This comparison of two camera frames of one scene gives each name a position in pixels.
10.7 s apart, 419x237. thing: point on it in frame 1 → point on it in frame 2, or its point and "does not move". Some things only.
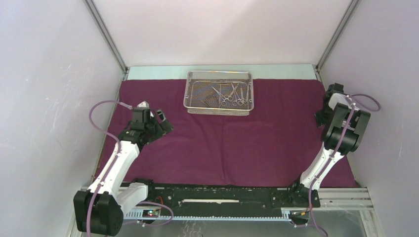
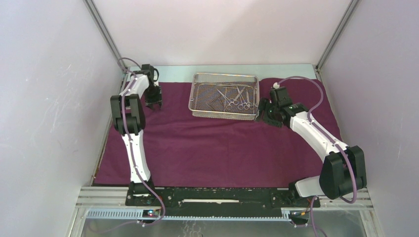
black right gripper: [320, 120] → [264, 104]
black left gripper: [165, 126] → [157, 99]
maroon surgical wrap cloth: [277, 143] does not move
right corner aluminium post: [353, 5] does not move
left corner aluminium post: [107, 35] does not move
